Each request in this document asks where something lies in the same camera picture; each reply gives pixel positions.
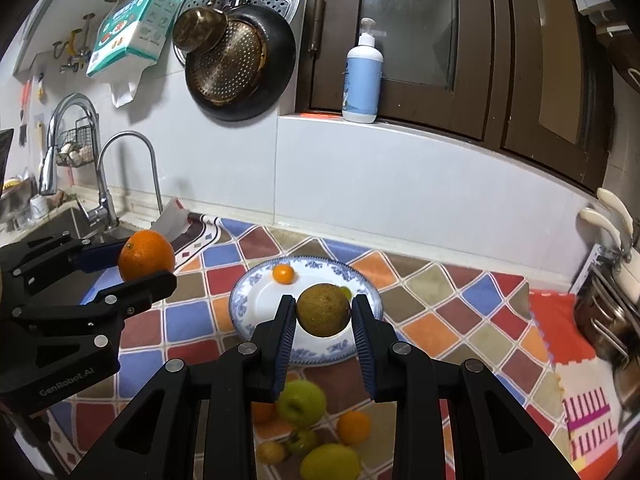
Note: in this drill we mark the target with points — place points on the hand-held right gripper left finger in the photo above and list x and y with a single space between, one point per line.
282 345

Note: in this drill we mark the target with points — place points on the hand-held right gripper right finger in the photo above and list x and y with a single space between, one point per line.
362 345

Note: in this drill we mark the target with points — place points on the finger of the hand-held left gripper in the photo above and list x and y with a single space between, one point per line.
140 292
100 255

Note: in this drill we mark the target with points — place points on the large orange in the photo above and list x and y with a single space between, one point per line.
146 255

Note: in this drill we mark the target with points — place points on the brown kiwi fruit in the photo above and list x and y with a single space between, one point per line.
322 310

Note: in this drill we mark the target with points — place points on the blue and white plate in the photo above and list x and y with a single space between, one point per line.
260 290

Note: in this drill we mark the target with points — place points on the green apple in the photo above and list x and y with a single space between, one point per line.
301 402

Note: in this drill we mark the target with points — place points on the orange tangerine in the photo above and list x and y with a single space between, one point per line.
262 411
353 427

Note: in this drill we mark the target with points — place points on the small tangerine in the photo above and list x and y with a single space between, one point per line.
283 274

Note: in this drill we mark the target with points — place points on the dark green mandarin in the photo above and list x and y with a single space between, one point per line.
301 441

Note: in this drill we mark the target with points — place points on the small yellow fruit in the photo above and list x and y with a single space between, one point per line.
270 452

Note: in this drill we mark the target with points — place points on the yellow-green apple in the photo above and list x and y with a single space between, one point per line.
330 462

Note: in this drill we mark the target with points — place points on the small green fruit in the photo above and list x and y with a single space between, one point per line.
346 291

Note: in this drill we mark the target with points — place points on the steel kitchen sink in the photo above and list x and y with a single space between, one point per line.
50 225

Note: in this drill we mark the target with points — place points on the white cup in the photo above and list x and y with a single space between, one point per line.
39 207

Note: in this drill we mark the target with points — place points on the colourful checkered table mat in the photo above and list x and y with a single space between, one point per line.
450 305

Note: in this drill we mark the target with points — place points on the chrome pull-down faucet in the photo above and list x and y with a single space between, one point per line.
48 170

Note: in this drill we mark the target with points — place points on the thin chrome gooseneck faucet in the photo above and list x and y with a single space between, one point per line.
125 133

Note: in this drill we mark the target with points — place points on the black hanging brush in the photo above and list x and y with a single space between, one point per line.
23 132

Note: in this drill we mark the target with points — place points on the white plastic bag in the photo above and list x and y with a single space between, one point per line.
125 92

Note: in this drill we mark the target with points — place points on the red hanging tool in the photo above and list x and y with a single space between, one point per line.
24 97

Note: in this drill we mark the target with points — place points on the yellow hanging tool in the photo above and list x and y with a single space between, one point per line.
39 87

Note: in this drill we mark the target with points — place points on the red foam mat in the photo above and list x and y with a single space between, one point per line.
550 320

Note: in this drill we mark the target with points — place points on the perforated metal colander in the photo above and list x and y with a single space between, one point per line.
225 67

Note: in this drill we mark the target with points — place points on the green and white bag box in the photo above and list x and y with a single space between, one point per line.
130 25

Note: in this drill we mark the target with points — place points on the stainless steel pot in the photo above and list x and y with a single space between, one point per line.
629 385
595 320

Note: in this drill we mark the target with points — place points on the pink striped cloth mat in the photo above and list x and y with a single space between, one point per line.
590 435

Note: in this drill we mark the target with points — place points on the brass ladle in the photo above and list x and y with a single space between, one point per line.
197 27

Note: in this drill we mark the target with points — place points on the blue pump bottle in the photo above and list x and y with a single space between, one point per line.
362 85

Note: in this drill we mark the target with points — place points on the black frying pan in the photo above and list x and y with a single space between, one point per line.
280 60

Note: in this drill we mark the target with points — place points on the round brown pot lid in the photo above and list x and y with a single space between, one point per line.
625 60

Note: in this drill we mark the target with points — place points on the brown wooden window frame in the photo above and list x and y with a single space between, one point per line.
500 60

